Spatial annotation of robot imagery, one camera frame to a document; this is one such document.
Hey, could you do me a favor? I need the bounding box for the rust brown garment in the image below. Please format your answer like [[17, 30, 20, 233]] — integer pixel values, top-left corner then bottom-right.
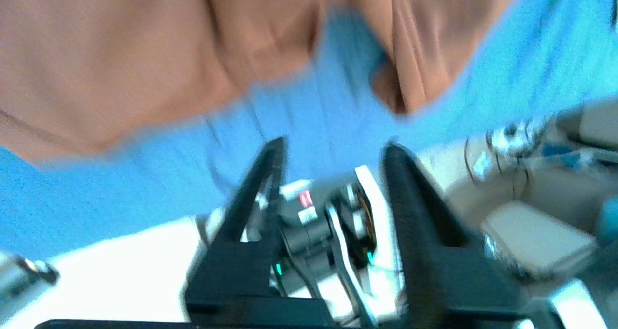
[[0, 0, 532, 164]]

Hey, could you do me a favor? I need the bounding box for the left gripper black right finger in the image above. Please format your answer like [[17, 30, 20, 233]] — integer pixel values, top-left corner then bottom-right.
[[380, 143, 527, 329]]

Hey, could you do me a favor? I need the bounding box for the blue bed sheet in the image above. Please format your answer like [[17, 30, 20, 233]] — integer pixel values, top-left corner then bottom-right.
[[0, 0, 618, 262]]

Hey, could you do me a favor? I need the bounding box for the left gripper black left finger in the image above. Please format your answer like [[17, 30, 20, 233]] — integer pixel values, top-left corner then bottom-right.
[[186, 137, 290, 322]]

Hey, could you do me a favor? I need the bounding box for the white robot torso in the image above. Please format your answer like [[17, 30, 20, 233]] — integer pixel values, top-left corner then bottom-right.
[[200, 166, 404, 327]]

